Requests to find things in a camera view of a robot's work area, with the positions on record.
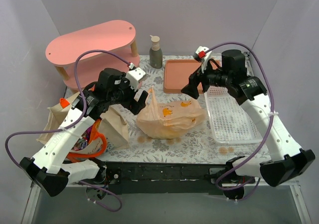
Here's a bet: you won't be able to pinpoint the black mounting base rail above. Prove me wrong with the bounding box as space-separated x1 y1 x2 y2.
44 160 257 200

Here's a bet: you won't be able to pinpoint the pink three-tier shelf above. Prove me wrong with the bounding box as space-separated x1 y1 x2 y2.
45 20 140 91

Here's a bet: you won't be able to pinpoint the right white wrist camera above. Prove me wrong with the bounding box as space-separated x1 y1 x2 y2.
193 46 212 73

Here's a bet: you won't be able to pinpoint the white plastic basket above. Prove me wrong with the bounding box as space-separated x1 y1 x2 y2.
204 87 262 145

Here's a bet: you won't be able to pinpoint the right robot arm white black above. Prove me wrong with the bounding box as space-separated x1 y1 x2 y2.
181 46 316 187

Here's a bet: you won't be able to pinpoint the snack packets in tote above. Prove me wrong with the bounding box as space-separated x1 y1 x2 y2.
71 119 103 154

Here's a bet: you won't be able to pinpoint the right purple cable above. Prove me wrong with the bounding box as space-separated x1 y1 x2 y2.
205 42 275 201

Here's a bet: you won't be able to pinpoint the purple cable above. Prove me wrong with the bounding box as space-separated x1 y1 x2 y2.
205 42 275 201
4 50 133 212

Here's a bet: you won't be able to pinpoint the grey pump soap bottle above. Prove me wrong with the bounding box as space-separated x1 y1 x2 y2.
149 35 162 69

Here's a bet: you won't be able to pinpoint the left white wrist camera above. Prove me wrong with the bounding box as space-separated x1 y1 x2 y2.
125 63 146 91

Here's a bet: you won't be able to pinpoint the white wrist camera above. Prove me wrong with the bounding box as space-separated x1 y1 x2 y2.
193 46 212 73
125 63 146 91

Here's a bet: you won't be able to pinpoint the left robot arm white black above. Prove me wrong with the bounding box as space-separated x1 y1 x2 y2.
20 68 148 197

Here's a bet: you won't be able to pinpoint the terracotta plastic tray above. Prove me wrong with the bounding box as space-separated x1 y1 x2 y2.
163 59 201 94

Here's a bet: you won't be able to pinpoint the orange plastic grocery bag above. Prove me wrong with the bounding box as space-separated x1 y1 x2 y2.
136 88 206 139

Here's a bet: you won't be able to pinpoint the beige canvas tote bag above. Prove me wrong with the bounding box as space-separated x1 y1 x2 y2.
44 92 129 162

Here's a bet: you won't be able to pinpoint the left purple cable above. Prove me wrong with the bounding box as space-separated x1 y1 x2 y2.
4 50 133 212

